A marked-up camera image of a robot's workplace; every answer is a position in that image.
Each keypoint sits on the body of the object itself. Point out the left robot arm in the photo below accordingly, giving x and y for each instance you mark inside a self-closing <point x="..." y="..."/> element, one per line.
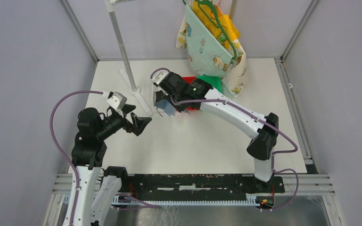
<point x="91" y="197"/>

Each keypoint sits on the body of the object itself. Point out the mint cartoon print cloth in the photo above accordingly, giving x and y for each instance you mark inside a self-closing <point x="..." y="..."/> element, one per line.
<point x="213" y="45"/>

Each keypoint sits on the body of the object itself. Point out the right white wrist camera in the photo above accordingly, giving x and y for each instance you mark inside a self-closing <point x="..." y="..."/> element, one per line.
<point x="159" y="77"/>

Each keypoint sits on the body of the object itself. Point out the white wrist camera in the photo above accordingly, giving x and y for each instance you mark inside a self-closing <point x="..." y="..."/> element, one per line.
<point x="115" y="100"/>
<point x="159" y="77"/>

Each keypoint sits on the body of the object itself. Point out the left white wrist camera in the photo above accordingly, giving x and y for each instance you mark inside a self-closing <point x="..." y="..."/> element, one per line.
<point x="115" y="100"/>

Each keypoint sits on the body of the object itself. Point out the white clothes rack stand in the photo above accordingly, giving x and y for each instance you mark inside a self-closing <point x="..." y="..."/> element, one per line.
<point x="127" y="72"/>

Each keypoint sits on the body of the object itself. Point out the red plastic bin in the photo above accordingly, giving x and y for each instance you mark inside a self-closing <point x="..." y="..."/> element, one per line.
<point x="190" y="78"/>

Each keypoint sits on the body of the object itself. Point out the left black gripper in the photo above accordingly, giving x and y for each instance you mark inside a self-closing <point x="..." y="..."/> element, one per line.
<point x="139" y="123"/>

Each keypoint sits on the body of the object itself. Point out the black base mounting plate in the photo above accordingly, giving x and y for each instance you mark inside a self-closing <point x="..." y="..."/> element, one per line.
<point x="199" y="187"/>

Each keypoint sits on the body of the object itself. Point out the green clothes hanger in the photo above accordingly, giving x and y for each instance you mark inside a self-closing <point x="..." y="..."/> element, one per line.
<point x="221" y="31"/>

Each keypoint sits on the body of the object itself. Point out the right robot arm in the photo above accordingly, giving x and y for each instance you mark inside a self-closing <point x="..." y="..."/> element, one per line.
<point x="199" y="94"/>

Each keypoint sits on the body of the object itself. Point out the blue card holder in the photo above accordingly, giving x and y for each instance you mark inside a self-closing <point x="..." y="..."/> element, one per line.
<point x="163" y="106"/>

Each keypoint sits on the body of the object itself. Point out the white plastic bin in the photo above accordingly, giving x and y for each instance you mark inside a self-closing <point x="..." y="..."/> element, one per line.
<point x="153" y="93"/>

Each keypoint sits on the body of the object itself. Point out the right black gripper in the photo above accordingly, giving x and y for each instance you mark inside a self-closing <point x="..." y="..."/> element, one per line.
<point x="179" y="108"/>

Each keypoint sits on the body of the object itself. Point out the white slotted cable duct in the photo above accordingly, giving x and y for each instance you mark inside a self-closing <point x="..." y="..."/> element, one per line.
<point x="122" y="201"/>

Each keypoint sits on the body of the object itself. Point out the yellow garment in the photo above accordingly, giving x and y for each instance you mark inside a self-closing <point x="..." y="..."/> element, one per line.
<point x="221" y="21"/>

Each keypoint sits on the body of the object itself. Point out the green plastic bin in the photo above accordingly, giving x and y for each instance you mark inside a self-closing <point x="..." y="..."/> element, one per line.
<point x="214" y="81"/>

